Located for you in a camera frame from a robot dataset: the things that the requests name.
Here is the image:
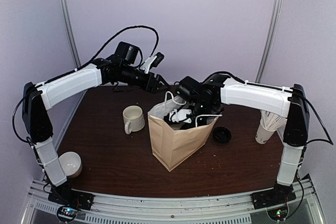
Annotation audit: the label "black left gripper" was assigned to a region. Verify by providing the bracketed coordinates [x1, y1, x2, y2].
[119, 64, 171, 94]

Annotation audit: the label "brown paper bag white handles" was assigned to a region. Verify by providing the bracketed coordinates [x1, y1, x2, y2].
[148, 91, 222, 172]

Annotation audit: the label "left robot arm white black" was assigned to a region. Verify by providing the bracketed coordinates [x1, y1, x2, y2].
[22, 42, 170, 205]

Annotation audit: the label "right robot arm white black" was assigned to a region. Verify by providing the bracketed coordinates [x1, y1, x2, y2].
[164, 71, 310, 204]

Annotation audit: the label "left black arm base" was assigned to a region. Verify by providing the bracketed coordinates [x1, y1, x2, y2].
[48, 180, 94, 210]

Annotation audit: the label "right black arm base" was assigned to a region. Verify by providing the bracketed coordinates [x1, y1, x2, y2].
[251, 178, 297, 210]

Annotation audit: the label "white ribbed ceramic mug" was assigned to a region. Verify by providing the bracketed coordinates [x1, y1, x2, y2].
[122, 105, 145, 135]

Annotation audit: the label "paper cup holding straws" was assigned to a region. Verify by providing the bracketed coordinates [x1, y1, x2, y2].
[255, 123, 276, 144]

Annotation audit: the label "bundle of white wrapped straws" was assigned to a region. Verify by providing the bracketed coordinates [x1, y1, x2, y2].
[260, 110, 287, 132]

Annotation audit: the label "white ceramic bowl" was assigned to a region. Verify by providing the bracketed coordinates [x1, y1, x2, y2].
[59, 152, 82, 178]

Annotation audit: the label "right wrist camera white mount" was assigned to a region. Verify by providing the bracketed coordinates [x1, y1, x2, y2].
[168, 109, 192, 123]

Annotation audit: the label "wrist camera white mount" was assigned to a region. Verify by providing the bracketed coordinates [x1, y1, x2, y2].
[168, 109, 192, 123]
[140, 52, 164, 74]

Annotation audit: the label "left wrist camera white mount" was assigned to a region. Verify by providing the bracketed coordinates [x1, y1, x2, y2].
[140, 52, 164, 74]

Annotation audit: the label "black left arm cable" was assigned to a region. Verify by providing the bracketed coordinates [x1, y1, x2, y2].
[12, 26, 160, 143]

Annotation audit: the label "aluminium front rail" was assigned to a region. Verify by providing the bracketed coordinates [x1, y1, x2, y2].
[20, 176, 329, 224]

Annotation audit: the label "left aluminium corner post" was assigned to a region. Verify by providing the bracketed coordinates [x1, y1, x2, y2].
[60, 0, 81, 68]

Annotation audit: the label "aluminium corner post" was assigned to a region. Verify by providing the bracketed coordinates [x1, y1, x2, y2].
[255, 0, 283, 83]
[60, 0, 81, 68]

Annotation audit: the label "right aluminium corner post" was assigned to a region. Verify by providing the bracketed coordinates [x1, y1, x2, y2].
[255, 0, 283, 83]

